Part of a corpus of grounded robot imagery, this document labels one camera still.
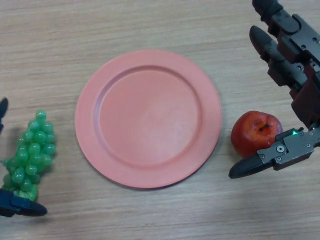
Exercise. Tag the pink round plate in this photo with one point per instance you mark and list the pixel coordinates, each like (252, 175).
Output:
(148, 118)

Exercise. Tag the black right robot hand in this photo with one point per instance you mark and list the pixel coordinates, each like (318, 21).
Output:
(292, 57)

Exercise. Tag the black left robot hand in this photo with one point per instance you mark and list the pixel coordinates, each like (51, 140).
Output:
(20, 206)

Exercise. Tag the red apple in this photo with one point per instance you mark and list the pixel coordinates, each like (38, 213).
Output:
(253, 136)

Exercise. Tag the green plastic grape bunch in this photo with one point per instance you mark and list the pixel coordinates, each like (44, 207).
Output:
(30, 157)

